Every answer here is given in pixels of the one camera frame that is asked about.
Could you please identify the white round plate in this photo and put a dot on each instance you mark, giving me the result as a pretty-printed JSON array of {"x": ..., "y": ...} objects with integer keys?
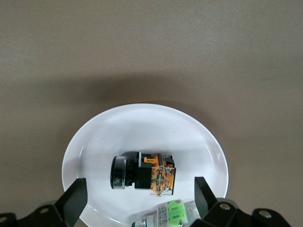
[{"x": 142, "y": 127}]

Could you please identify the green and silver push-button switch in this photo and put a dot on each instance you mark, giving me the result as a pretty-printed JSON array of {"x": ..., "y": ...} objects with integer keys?
[{"x": 172, "y": 212}]

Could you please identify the orange and black push-button switch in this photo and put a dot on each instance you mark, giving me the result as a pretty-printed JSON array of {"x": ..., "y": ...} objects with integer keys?
[{"x": 144, "y": 175}]

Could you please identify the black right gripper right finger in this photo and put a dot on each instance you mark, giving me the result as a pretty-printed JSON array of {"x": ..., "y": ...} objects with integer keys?
[{"x": 208, "y": 205}]

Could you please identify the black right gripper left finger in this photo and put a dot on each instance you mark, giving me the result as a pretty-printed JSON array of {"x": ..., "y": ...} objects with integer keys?
[{"x": 71, "y": 205}]

